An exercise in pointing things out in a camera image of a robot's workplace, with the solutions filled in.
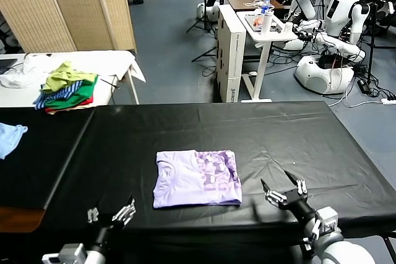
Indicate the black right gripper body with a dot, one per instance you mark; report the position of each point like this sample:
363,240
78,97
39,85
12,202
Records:
297,205

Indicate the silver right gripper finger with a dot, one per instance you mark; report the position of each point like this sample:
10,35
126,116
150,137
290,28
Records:
300,187
275,198

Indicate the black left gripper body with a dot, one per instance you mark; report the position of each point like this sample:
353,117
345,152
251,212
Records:
103,228

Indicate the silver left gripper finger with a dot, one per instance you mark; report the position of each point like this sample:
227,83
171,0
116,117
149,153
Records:
92,215
125,214

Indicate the lavender t-shirt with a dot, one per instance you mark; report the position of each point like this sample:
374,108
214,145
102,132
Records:
191,180

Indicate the small white robot base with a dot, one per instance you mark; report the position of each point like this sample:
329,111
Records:
212,12

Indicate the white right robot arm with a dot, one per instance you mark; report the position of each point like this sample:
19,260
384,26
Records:
343,253

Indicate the large black table cover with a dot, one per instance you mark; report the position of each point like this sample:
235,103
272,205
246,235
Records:
278,134

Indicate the beige garment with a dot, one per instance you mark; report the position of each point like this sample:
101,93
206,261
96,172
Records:
74,108

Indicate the light blue garment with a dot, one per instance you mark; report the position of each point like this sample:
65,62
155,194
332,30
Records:
9,140

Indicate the red garment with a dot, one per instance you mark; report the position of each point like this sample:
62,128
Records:
85,102

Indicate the black power adapter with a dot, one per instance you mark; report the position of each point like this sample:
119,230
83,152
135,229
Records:
362,85

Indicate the white power strip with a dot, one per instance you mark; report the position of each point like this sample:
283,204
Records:
388,100

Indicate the blue striped garment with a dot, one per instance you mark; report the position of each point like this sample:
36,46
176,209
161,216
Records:
66,90

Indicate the white standing desk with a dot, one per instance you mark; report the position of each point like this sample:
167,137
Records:
263,57

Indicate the white folding side table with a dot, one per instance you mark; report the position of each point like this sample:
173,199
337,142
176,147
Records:
18,95

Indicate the lime green garment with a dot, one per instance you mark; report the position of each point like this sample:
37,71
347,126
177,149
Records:
63,75

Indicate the tall white cardboard box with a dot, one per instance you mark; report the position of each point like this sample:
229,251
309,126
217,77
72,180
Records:
232,57

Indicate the white table cloth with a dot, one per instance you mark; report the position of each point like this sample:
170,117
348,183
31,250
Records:
105,61

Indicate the crumpled white garment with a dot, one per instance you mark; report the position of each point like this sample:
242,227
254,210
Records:
28,70

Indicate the black pole stand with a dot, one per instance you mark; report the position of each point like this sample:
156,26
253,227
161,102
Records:
371,44

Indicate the black tripod stand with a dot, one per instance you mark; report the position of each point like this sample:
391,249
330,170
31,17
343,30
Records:
205,4
204,55

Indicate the white paper cup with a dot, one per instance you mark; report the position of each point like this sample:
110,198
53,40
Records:
289,27

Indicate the white thermos bottle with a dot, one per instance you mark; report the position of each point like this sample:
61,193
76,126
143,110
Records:
266,24

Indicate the grey tray with orange item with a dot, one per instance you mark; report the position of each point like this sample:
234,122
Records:
252,23

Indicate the black laptop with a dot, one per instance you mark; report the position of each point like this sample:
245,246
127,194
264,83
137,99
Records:
6,65

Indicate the clear water bottle blue cap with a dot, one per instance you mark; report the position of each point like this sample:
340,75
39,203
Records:
265,4

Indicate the bamboo folding screen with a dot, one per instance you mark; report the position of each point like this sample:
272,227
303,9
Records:
62,7

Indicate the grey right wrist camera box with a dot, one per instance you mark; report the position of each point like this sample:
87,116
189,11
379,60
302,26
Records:
326,222

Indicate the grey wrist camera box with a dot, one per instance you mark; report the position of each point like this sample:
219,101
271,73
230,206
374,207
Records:
68,254
326,222

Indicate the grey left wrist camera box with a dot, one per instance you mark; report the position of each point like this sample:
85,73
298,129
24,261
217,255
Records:
68,254

